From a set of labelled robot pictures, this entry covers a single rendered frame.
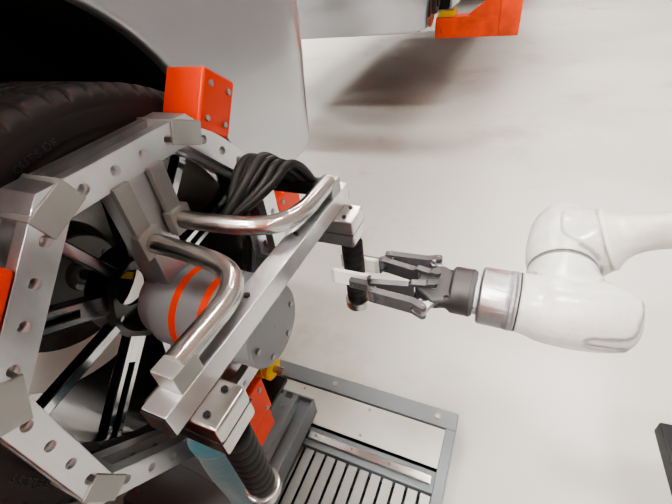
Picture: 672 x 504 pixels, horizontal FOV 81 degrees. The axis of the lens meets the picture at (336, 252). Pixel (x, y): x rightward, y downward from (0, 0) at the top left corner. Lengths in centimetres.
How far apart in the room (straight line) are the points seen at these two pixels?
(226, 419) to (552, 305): 43
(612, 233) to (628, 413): 101
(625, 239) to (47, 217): 75
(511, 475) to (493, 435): 12
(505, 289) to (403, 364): 101
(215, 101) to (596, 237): 61
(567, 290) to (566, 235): 12
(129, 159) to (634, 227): 70
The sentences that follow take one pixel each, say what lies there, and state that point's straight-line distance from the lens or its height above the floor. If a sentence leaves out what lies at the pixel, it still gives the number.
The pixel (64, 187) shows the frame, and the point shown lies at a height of 111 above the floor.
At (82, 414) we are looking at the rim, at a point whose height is 68.
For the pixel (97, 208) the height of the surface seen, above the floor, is 92.
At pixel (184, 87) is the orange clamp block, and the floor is 114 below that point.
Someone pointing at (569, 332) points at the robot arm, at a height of 84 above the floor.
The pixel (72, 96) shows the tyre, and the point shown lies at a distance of 61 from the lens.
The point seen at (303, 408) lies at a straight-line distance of 133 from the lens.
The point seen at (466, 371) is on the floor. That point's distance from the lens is 158.
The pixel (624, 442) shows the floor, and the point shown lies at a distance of 159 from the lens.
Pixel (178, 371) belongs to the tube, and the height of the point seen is 100.
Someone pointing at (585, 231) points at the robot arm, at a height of 90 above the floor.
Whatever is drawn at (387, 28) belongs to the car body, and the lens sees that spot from 298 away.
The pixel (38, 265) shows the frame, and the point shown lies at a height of 106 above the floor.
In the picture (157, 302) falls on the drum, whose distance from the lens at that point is 63.
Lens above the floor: 128
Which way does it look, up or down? 38 degrees down
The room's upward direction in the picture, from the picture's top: 8 degrees counter-clockwise
